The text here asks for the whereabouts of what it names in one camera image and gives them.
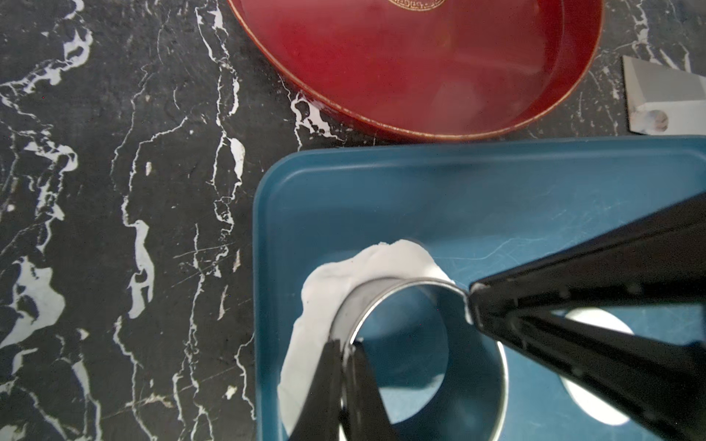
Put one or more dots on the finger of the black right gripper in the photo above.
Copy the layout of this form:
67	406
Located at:
658	259
659	385

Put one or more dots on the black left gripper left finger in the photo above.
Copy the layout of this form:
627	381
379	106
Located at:
319	419

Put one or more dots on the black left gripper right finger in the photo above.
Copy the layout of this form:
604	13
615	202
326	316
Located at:
364	415

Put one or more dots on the round cut dough wrapper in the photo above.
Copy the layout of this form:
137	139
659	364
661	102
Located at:
589	403

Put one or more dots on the white dough piece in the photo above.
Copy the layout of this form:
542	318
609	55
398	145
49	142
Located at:
323	292

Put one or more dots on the blue rectangular tray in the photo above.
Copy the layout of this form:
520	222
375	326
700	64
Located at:
478	209

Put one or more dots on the round red tray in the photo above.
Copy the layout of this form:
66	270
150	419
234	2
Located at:
450	70

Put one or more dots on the metal scraper wooden handle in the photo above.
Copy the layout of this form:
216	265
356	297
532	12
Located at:
663	101

